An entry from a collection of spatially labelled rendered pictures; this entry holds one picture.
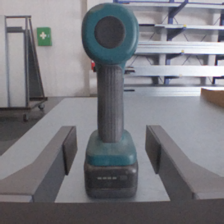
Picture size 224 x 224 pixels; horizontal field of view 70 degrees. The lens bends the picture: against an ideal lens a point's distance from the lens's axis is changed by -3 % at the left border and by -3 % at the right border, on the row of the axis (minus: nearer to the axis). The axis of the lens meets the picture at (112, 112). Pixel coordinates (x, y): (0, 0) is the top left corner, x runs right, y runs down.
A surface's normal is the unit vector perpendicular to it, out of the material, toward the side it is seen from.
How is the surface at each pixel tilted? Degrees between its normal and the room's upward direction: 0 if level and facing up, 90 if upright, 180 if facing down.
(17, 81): 78
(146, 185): 0
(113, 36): 90
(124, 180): 90
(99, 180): 90
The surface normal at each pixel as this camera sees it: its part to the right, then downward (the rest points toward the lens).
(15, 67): 0.07, 0.06
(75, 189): 0.00, -0.96
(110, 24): 0.01, 0.26
